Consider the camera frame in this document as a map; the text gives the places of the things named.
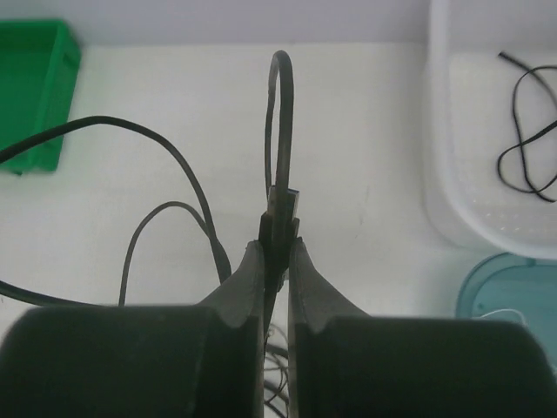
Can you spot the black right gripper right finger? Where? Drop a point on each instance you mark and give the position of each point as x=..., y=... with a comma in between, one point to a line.
x=347, y=363

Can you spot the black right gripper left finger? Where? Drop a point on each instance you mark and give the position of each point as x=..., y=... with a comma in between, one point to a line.
x=203, y=360

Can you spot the teal transparent plastic bin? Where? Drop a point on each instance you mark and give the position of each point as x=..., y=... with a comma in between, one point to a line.
x=510, y=287

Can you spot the white plastic basin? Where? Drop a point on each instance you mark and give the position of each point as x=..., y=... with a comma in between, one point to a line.
x=490, y=134

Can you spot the green plastic tray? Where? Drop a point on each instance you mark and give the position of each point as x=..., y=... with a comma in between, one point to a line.
x=40, y=61

